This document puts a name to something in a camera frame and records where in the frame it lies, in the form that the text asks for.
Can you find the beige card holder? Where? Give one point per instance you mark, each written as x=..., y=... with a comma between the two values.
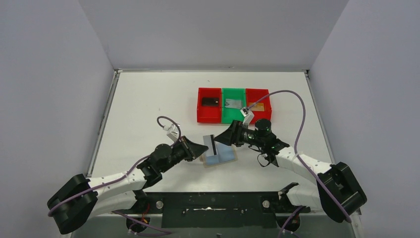
x=225, y=154

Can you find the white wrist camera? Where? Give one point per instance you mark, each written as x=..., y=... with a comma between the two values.
x=248, y=115
x=172, y=132

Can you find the silver VIP credit card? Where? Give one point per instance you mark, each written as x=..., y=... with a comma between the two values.
x=210, y=143

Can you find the gold card in bin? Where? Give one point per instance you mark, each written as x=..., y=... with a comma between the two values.
x=257, y=107

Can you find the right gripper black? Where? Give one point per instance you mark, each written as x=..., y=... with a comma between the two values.
x=233, y=135

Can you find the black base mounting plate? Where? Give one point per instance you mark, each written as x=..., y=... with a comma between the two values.
x=212, y=209

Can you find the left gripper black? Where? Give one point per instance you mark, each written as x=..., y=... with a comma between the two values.
x=187, y=148

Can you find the green bin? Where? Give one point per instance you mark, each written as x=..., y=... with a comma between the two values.
x=229, y=114

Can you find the right red bin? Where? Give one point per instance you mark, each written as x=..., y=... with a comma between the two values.
x=252, y=95

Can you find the black card in bin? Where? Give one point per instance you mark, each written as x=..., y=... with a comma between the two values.
x=210, y=102

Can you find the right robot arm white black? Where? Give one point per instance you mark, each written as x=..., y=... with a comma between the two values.
x=337, y=192

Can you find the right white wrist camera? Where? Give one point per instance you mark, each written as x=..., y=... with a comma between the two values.
x=248, y=115

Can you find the silver card in bin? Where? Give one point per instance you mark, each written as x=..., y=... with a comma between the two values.
x=232, y=103

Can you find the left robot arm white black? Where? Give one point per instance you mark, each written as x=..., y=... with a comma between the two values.
x=82, y=198

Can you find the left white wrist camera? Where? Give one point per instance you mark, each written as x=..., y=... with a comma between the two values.
x=172, y=132

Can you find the red bin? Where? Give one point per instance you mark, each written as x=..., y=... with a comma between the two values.
x=252, y=95
x=209, y=114

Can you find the left red bin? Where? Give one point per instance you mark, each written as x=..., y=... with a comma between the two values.
x=209, y=114

